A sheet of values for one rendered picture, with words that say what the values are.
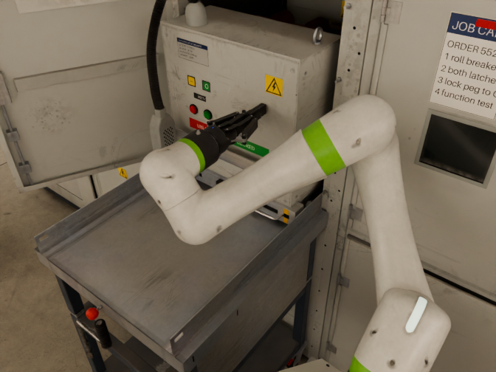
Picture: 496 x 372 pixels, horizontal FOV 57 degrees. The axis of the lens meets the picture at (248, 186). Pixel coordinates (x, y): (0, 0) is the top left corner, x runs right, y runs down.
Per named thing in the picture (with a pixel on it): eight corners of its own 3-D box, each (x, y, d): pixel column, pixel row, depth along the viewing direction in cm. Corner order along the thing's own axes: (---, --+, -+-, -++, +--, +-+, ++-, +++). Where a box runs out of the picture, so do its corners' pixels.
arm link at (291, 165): (300, 125, 102) (301, 131, 92) (327, 170, 104) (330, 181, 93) (168, 203, 110) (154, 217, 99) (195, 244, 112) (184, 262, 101)
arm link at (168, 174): (142, 156, 94) (122, 170, 103) (176, 207, 96) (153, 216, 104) (189, 128, 103) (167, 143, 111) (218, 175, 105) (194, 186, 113)
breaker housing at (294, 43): (291, 211, 141) (301, 60, 111) (176, 157, 165) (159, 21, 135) (365, 142, 172) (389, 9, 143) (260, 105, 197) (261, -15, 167)
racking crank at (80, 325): (85, 357, 150) (61, 299, 132) (92, 350, 152) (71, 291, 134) (117, 387, 142) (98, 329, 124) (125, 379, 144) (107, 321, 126)
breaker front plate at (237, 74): (287, 212, 140) (297, 63, 111) (175, 159, 164) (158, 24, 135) (290, 210, 141) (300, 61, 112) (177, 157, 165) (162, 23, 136)
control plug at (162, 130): (164, 167, 152) (157, 121, 142) (154, 162, 155) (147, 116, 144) (181, 157, 157) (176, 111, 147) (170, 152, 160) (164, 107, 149)
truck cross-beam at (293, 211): (294, 227, 141) (295, 212, 138) (170, 167, 168) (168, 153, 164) (302, 218, 145) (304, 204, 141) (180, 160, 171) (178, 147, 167)
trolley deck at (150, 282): (185, 376, 111) (183, 363, 107) (39, 262, 141) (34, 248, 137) (326, 226, 153) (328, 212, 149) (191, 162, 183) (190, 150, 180)
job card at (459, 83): (494, 121, 101) (528, 25, 88) (426, 102, 108) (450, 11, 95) (494, 120, 101) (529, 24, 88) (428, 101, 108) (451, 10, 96)
